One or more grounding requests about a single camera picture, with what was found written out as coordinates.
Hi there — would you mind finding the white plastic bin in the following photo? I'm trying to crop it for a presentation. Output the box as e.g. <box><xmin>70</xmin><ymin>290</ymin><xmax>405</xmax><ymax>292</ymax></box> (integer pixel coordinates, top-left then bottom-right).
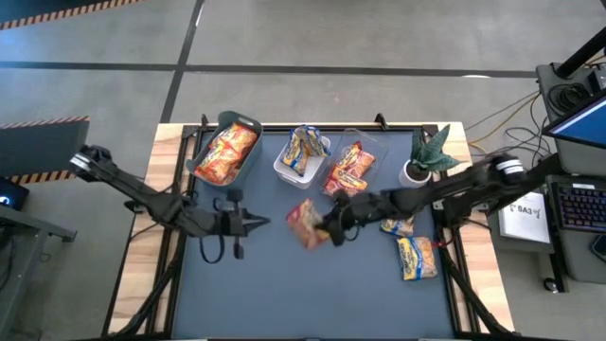
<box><xmin>273</xmin><ymin>126</ymin><xmax>331</xmax><ymax>190</ymax></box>

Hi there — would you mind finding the dark smartphone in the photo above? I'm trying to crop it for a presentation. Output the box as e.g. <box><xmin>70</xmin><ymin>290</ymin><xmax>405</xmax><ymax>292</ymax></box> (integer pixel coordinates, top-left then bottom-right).
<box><xmin>590</xmin><ymin>233</ymin><xmax>606</xmax><ymax>264</ymax></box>

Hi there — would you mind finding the clear plastic bin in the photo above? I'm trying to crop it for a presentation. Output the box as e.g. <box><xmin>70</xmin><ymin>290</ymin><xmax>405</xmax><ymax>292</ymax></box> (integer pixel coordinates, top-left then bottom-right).
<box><xmin>319</xmin><ymin>127</ymin><xmax>390</xmax><ymax>200</ymax></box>

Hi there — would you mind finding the computer monitor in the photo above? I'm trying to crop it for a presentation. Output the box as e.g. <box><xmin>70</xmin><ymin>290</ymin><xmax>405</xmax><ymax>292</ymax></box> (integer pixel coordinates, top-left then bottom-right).
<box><xmin>542</xmin><ymin>89</ymin><xmax>606</xmax><ymax>151</ymax></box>

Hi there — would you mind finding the white paper sign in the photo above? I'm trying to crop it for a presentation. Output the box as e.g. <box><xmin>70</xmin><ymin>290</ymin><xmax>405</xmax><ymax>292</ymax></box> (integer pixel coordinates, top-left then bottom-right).
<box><xmin>496</xmin><ymin>189</ymin><xmax>554</xmax><ymax>245</ymax></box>

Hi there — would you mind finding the black device with blue light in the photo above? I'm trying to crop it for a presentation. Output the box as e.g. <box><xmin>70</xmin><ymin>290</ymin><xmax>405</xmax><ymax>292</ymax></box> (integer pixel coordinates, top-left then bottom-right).
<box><xmin>0</xmin><ymin>176</ymin><xmax>30</xmax><ymax>212</ymax></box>

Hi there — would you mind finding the grey side desk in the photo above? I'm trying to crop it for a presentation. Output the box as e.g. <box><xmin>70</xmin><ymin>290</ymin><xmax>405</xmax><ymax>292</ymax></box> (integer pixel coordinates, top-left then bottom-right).
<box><xmin>0</xmin><ymin>203</ymin><xmax>78</xmax><ymax>341</ymax></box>

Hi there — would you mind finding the red Maruchan ramen pack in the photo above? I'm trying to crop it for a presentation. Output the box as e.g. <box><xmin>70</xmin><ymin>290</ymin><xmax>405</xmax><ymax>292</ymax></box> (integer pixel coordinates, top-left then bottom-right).
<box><xmin>323</xmin><ymin>165</ymin><xmax>370</xmax><ymax>199</ymax></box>
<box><xmin>285</xmin><ymin>197</ymin><xmax>331</xmax><ymax>251</ymax></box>
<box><xmin>336</xmin><ymin>140</ymin><xmax>378</xmax><ymax>180</ymax></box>

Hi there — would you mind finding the hazard-striped floor mat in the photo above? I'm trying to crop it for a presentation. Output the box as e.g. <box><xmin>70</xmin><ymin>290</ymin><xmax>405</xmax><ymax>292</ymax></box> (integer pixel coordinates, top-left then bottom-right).
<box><xmin>0</xmin><ymin>0</ymin><xmax>146</xmax><ymax>30</ymax></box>
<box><xmin>0</xmin><ymin>116</ymin><xmax>91</xmax><ymax>186</ymax></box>

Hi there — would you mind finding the grey equipment cart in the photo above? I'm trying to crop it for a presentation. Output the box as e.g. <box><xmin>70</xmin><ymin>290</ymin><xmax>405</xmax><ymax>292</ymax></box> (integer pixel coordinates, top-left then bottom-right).
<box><xmin>534</xmin><ymin>61</ymin><xmax>606</xmax><ymax>285</ymax></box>

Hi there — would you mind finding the black keyboard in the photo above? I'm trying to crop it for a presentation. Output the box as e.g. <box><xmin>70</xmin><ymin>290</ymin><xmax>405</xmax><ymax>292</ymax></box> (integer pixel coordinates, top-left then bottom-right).
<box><xmin>550</xmin><ymin>181</ymin><xmax>606</xmax><ymax>234</ymax></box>

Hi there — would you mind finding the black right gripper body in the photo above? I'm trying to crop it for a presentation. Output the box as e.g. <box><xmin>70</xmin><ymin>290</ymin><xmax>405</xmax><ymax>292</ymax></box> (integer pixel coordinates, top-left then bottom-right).
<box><xmin>330</xmin><ymin>193</ymin><xmax>385</xmax><ymax>248</ymax></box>

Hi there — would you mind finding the snake plant in white pot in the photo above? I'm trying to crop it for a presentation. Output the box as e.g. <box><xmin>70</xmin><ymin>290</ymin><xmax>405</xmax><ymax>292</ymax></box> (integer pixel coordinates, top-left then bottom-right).
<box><xmin>398</xmin><ymin>123</ymin><xmax>468</xmax><ymax>189</ymax></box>

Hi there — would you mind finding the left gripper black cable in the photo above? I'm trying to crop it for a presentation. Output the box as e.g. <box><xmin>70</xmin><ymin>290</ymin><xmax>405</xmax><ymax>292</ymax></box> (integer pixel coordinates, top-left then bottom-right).
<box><xmin>198</xmin><ymin>230</ymin><xmax>226</xmax><ymax>264</ymax></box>

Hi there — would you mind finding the coiled black cable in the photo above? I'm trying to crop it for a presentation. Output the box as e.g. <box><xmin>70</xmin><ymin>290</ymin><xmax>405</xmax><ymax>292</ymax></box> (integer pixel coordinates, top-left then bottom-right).
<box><xmin>547</xmin><ymin>81</ymin><xmax>593</xmax><ymax>114</ymax></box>

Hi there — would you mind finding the black pole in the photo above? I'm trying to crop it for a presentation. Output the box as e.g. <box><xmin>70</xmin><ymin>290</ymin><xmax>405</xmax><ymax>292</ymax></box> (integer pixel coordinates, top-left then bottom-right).
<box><xmin>555</xmin><ymin>39</ymin><xmax>606</xmax><ymax>81</ymax></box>

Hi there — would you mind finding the grey-blue plastic bin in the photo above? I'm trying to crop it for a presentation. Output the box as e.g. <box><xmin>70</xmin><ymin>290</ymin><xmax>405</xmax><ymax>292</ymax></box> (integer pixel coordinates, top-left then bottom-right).
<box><xmin>186</xmin><ymin>110</ymin><xmax>264</xmax><ymax>187</ymax></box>

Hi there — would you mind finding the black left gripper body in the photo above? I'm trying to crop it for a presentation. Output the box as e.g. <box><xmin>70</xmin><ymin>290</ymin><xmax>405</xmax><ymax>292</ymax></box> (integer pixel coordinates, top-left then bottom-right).
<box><xmin>215</xmin><ymin>188</ymin><xmax>246</xmax><ymax>260</ymax></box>

